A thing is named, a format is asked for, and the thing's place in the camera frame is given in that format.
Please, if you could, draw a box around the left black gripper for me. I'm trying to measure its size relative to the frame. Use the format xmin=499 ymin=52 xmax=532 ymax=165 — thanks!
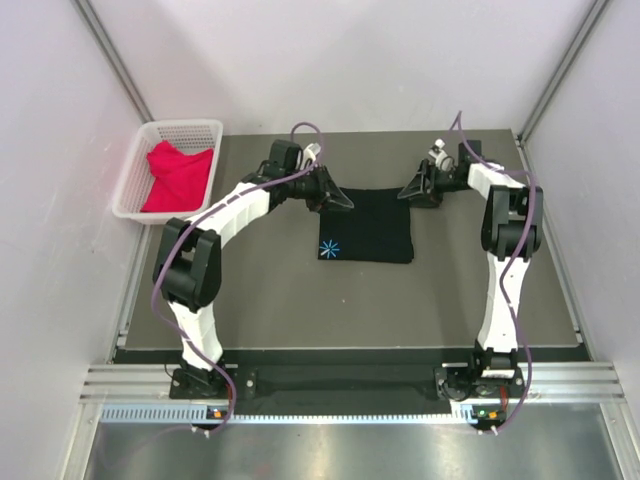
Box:
xmin=283 ymin=163 xmax=352 ymax=213

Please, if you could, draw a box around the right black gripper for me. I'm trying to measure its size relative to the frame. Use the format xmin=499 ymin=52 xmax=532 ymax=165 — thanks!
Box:
xmin=397 ymin=160 xmax=467 ymax=209

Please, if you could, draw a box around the black t-shirt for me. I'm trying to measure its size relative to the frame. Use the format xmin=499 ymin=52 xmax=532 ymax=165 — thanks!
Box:
xmin=317 ymin=188 xmax=414 ymax=264

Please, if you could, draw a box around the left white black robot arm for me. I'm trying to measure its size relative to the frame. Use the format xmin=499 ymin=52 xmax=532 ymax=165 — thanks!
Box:
xmin=152 ymin=140 xmax=354 ymax=397

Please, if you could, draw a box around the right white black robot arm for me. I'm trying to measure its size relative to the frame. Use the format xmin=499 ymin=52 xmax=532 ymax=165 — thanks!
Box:
xmin=398 ymin=138 xmax=543 ymax=396

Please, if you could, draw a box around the crumpled red t-shirt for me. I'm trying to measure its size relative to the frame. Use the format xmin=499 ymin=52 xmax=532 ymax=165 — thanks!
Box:
xmin=141 ymin=141 xmax=214 ymax=213

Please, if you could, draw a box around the white perforated plastic basket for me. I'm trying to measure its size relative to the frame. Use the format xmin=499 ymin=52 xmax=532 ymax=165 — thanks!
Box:
xmin=112 ymin=119 xmax=223 ymax=225

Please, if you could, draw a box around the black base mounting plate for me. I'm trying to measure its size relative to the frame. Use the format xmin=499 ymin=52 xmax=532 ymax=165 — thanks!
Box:
xmin=169 ymin=347 xmax=525 ymax=415

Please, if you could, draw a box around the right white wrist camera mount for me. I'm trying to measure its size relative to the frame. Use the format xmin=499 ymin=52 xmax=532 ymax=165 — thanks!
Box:
xmin=428 ymin=139 xmax=455 ymax=172

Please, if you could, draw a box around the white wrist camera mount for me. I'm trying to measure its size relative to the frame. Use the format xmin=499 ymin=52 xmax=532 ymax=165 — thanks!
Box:
xmin=298 ymin=143 xmax=322 ymax=170
xmin=428 ymin=139 xmax=455 ymax=172

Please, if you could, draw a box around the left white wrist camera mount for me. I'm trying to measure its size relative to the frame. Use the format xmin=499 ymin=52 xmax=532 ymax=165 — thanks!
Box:
xmin=298 ymin=143 xmax=322 ymax=170

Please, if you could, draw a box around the aluminium frame rail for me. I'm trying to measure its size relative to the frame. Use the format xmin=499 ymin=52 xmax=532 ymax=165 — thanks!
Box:
xmin=80 ymin=362 xmax=625 ymax=403

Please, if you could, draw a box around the grey slotted cable duct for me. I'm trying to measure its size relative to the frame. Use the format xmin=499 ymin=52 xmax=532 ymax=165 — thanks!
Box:
xmin=100 ymin=404 xmax=477 ymax=425

